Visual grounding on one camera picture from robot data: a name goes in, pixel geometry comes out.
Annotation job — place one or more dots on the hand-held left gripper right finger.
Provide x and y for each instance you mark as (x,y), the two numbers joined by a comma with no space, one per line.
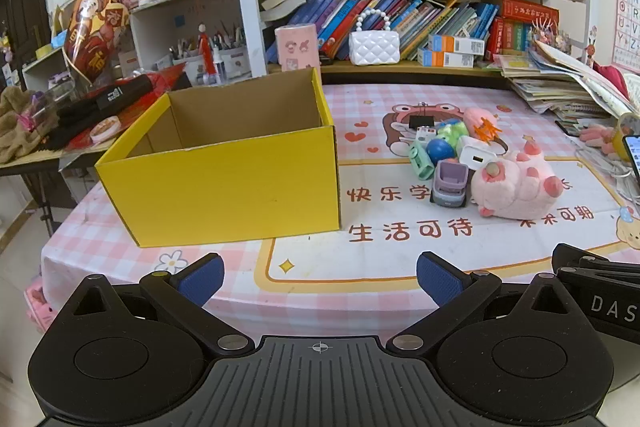
(440,279)

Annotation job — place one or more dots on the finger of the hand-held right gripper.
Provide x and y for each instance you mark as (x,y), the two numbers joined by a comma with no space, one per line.
(570,256)
(605,307)

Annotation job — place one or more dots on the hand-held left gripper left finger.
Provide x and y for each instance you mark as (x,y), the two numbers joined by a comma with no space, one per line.
(200,279)

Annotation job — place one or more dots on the pink plush pig toy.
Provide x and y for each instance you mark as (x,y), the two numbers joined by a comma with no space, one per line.
(515,189)

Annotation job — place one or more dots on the purple toy truck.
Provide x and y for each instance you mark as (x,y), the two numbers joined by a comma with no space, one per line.
(450,184)

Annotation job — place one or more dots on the yellow cardboard box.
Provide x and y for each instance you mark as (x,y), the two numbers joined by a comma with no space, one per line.
(225,187)

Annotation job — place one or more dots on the mint green round toy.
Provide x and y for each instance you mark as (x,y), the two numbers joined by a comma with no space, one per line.
(420,162)

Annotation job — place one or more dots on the blue ball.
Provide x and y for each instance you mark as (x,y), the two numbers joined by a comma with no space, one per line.
(440,150)

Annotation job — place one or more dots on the white charger plug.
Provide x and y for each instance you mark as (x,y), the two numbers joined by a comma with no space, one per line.
(475,154)

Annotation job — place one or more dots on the light green toy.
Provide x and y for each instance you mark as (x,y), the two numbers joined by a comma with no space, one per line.
(452,130)

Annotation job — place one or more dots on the smartphone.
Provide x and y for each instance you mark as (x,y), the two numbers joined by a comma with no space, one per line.
(632,157)

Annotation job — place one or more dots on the small white toy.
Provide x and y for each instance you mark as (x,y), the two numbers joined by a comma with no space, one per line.
(425,134)

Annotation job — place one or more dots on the black binder clip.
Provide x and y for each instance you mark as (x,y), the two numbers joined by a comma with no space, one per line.
(421,119)

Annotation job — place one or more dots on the pink bag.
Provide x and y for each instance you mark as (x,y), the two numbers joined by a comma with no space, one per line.
(40,307)

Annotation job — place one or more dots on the pink toy with orange clip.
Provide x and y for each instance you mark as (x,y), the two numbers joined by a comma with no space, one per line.
(477,119)

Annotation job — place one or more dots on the stack of booklets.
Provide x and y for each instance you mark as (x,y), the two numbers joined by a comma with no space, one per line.
(555,84)

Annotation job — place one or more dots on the round tape roll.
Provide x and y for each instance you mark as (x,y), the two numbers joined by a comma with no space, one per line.
(105,129)

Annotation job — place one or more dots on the long black box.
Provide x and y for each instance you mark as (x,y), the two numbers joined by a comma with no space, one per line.
(122,93)

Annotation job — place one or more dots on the red plastic wrapped paper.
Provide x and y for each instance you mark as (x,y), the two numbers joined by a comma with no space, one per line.
(170,79)

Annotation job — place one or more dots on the black side table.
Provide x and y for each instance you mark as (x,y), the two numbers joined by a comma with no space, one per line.
(30,167)

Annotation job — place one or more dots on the white pen holder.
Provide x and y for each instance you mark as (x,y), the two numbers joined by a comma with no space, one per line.
(182,64)
(232,62)

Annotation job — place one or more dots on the orange and blue carton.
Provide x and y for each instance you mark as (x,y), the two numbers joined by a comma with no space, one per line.
(457,43)
(445,58)

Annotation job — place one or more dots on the red hanging doll ornament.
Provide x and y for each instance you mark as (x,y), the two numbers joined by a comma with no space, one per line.
(205,52)

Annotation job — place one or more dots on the thick red books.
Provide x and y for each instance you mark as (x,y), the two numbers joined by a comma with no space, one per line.
(525,27)

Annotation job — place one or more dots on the brown plush cloth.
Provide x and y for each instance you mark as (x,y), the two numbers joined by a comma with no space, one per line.
(17,127)

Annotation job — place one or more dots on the white quilted handbag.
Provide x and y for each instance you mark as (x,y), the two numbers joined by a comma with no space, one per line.
(374,47)

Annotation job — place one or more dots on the pink cartoon box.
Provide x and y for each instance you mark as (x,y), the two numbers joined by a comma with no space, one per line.
(296,49)

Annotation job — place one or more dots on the small white shelf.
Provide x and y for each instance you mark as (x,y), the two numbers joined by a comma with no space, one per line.
(45,72)

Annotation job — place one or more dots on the white storage cabinet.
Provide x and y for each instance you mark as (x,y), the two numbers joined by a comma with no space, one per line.
(165,22)

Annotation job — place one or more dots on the row of blue books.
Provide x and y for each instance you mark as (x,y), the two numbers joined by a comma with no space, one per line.
(390,19)

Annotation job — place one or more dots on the red gold figure decoration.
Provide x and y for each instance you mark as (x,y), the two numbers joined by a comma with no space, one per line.
(97,27)

